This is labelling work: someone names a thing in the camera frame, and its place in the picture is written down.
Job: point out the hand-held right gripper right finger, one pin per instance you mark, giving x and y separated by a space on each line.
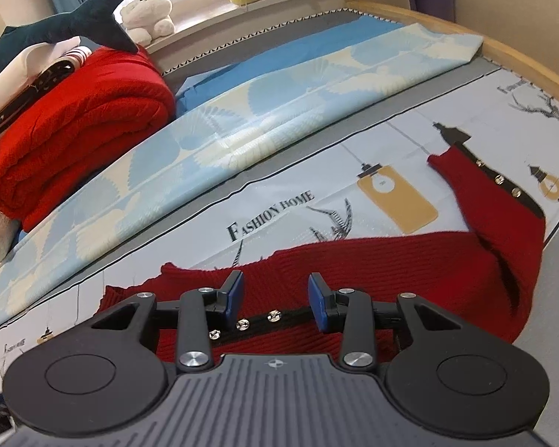
316 295

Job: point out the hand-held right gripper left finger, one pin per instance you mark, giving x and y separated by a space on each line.
235 291

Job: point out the red knitted sweater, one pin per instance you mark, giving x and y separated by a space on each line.
424 265

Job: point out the light blue leaf-patterned blanket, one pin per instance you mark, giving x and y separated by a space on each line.
261 102

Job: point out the red folded blanket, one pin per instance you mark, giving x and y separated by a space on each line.
84 125

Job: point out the plain blue sheet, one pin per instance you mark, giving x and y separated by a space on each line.
270 56

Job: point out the grey mattress pad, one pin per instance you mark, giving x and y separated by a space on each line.
214 50

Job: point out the dark patterned cloth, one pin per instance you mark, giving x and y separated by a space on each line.
23 98

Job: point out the white teddy bear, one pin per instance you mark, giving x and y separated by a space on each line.
146 16

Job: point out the cream pillow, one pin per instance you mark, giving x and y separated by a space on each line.
14 72

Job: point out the dark blue shark plush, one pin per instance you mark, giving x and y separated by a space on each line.
74 23

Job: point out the wooden bed frame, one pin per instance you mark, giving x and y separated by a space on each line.
517 51

